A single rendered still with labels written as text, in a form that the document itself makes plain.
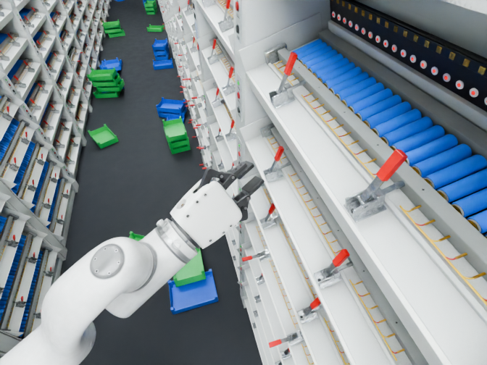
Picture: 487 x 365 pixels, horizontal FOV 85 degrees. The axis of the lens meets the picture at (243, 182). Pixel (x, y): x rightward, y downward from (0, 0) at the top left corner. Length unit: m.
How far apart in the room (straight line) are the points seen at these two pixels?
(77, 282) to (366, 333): 0.42
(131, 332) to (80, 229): 0.99
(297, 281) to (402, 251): 0.43
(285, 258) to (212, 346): 1.22
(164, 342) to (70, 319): 1.52
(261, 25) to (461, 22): 0.34
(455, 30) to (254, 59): 0.36
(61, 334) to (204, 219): 0.24
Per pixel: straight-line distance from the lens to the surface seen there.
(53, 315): 0.46
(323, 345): 0.70
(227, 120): 1.20
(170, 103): 3.61
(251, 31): 0.64
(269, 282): 0.95
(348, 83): 0.51
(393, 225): 0.35
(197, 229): 0.47
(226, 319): 1.92
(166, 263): 0.47
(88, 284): 0.42
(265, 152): 0.71
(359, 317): 0.51
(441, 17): 0.50
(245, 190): 0.51
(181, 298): 1.99
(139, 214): 2.46
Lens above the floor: 1.84
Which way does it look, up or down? 47 degrees down
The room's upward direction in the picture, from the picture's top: straight up
